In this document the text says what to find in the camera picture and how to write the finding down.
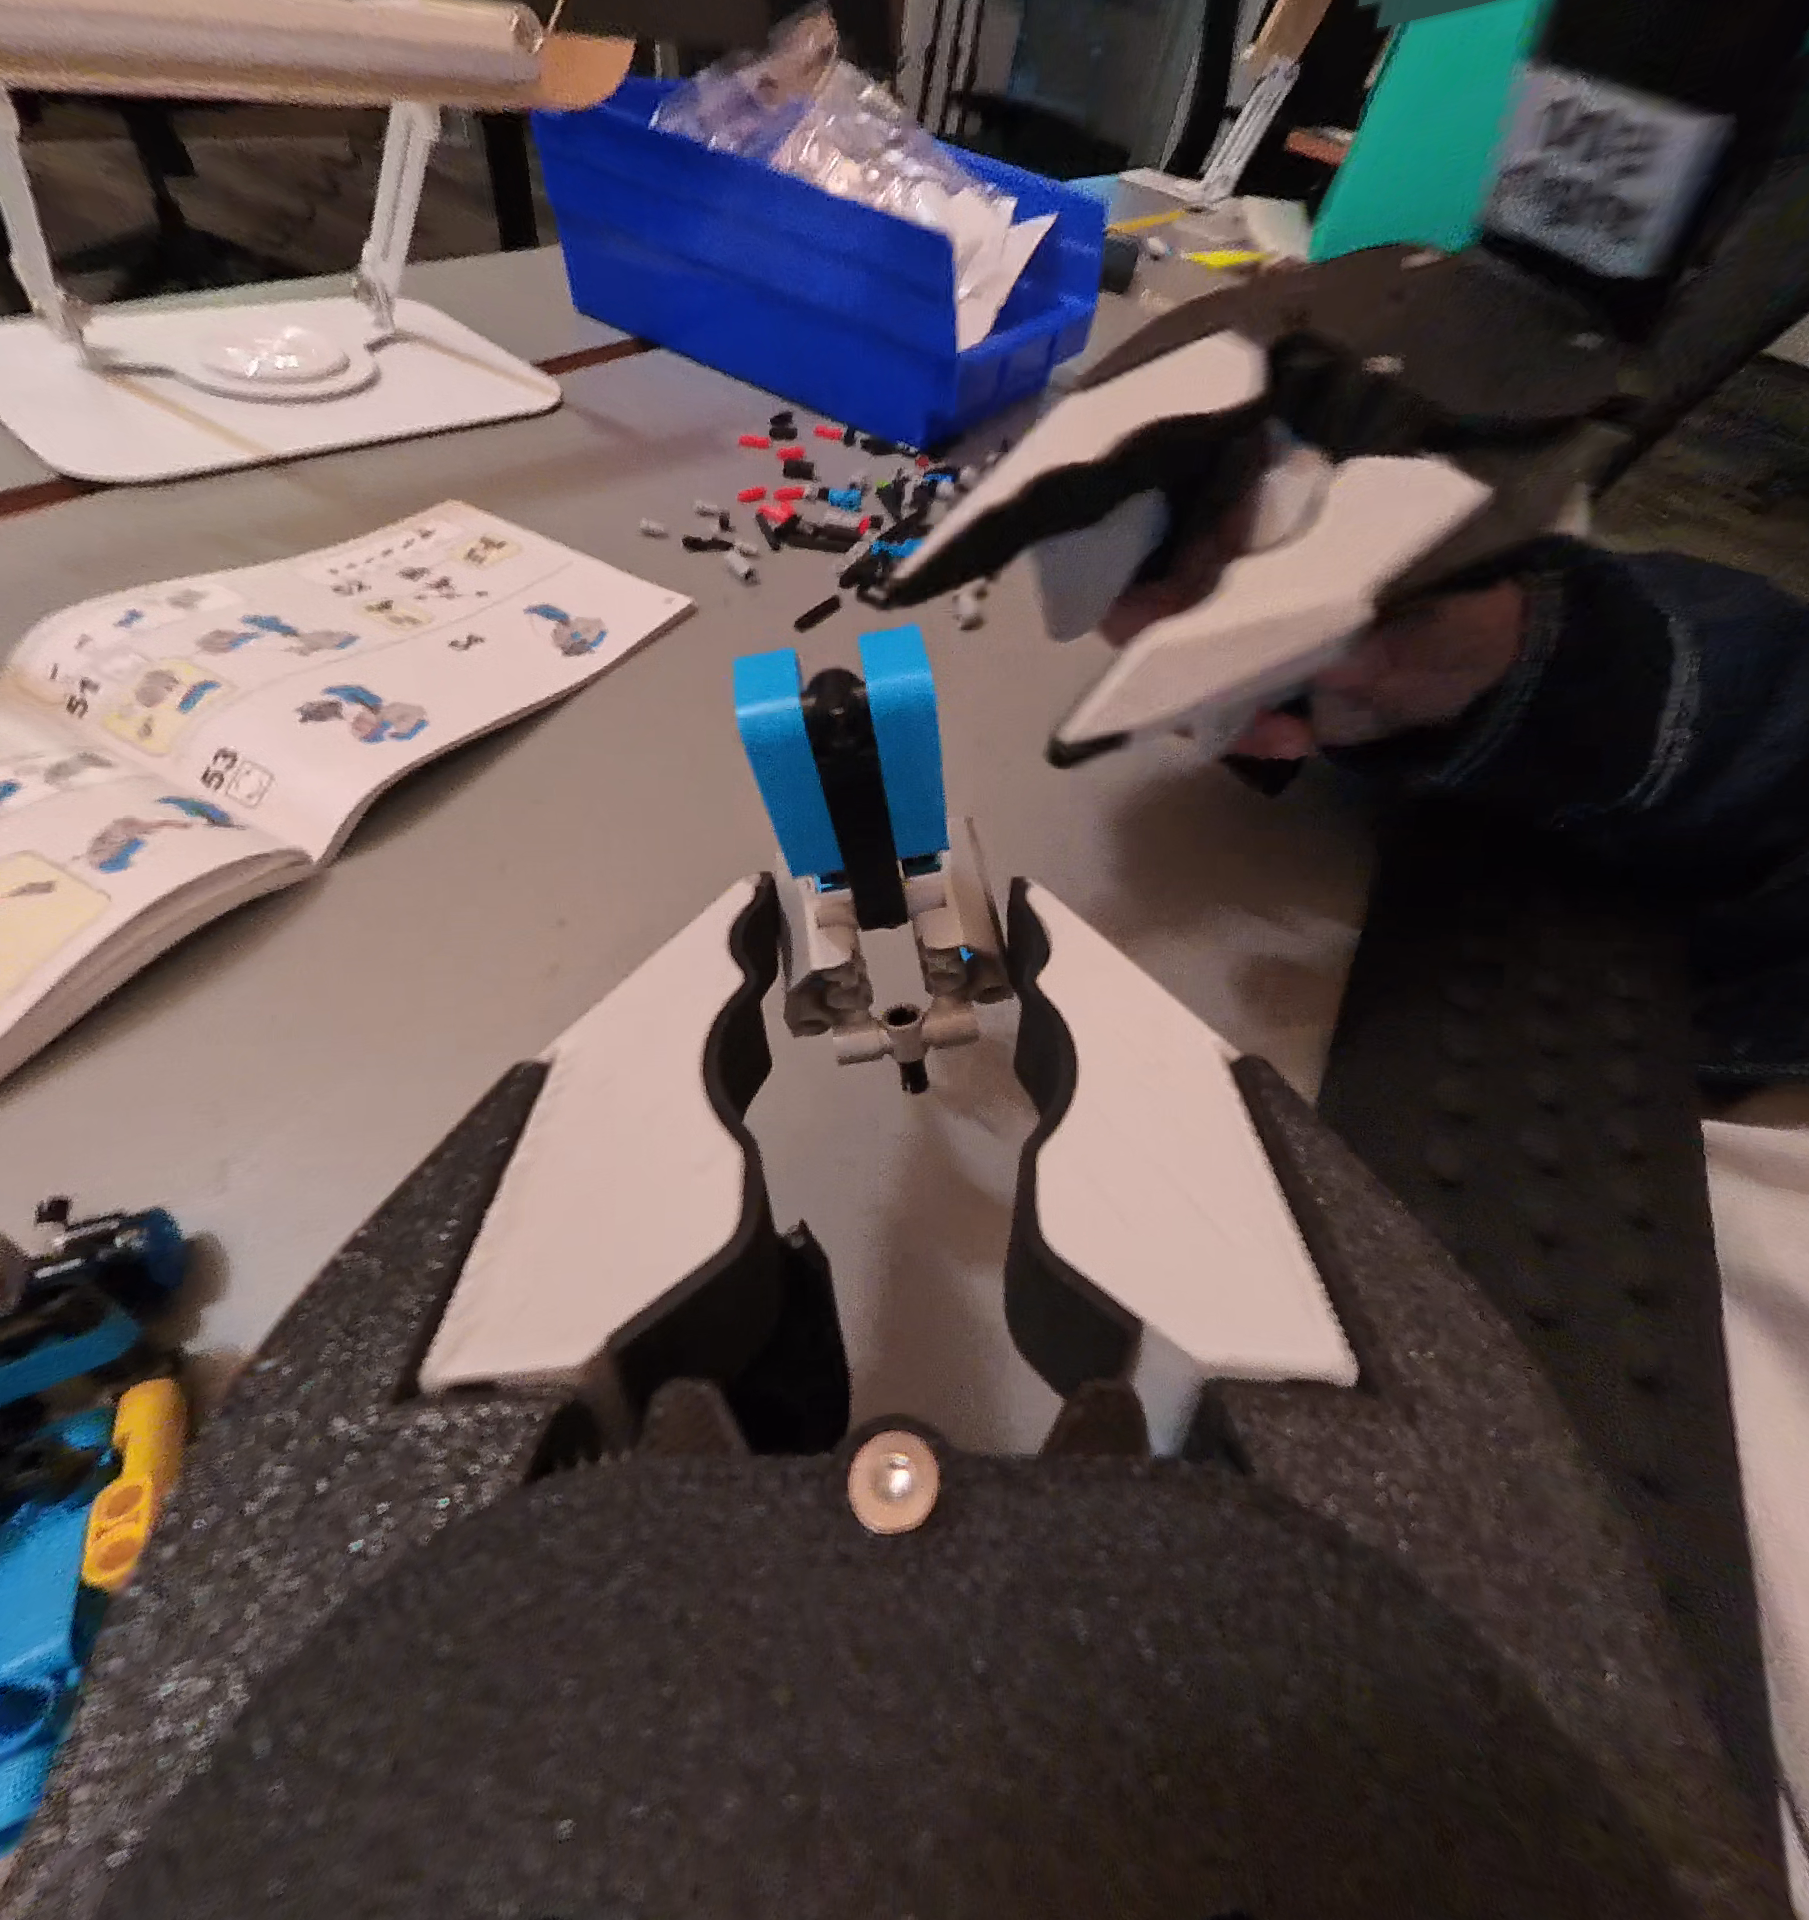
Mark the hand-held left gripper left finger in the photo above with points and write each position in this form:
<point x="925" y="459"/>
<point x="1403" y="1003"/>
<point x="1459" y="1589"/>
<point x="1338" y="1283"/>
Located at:
<point x="604" y="1184"/>

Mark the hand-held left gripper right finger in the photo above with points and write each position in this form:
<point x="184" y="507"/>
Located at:
<point x="1174" y="1200"/>

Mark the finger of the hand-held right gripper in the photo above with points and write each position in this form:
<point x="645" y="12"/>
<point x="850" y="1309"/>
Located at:
<point x="1294" y="585"/>
<point x="1084" y="433"/>

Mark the pile of small brick parts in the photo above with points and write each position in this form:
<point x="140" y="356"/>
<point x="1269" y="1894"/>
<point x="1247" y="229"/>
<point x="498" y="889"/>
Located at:
<point x="829" y="508"/>

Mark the blue grey brick assembly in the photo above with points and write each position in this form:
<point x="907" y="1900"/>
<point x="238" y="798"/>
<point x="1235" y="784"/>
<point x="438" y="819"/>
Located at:
<point x="784" y="751"/>

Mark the blue yellow brick assembly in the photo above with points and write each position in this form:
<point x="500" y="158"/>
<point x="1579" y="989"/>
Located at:
<point x="34" y="1500"/>

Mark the grey desk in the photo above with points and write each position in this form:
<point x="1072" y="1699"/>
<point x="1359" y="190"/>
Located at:
<point x="469" y="975"/>

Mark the white desk lamp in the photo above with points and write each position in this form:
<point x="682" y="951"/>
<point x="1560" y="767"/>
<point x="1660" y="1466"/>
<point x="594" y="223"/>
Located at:
<point x="244" y="399"/>

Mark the person's right hand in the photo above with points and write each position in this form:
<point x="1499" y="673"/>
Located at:
<point x="1444" y="675"/>

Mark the green file tray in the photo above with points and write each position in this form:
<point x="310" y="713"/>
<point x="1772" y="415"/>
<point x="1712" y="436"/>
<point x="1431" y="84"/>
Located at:
<point x="1414" y="136"/>

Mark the crumpled clear plastic bag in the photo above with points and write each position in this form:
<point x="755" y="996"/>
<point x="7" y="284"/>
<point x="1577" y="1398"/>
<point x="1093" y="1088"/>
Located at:
<point x="873" y="166"/>

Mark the black studded mat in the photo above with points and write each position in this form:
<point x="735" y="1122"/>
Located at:
<point x="1519" y="1200"/>

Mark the blue storage bin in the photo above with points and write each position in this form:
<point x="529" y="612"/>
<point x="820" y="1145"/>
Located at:
<point x="755" y="270"/>

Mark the open instruction booklet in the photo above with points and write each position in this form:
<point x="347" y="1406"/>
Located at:
<point x="244" y="719"/>

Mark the person's white shirt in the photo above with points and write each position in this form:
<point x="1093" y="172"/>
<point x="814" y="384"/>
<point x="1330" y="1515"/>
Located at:
<point x="1803" y="1425"/>

